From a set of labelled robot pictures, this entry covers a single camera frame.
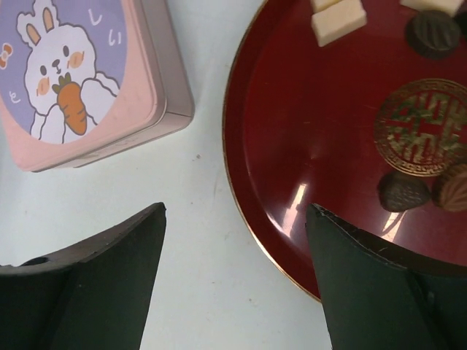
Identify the brown oval chocolate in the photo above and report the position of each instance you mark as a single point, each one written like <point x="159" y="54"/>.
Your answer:
<point x="449" y="189"/>

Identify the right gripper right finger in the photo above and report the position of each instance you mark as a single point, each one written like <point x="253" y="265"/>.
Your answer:
<point x="378" y="295"/>

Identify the silver tin lid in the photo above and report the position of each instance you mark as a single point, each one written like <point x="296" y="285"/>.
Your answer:
<point x="79" y="81"/>

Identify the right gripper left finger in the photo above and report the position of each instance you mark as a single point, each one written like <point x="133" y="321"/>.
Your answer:
<point x="94" y="294"/>

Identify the red round plate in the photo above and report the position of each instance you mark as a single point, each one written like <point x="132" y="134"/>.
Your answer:
<point x="307" y="124"/>

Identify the dark round chocolate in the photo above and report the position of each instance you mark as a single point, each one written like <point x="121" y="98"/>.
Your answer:
<point x="433" y="34"/>

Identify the pink chocolate tin box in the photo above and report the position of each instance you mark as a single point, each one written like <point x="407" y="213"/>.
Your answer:
<point x="171" y="73"/>

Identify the white chocolate block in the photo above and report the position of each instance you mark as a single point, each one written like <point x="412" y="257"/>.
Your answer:
<point x="320" y="5"/>
<point x="338" y="20"/>

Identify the dark oval chocolate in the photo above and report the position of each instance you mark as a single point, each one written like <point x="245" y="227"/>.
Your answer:
<point x="399" y="192"/>

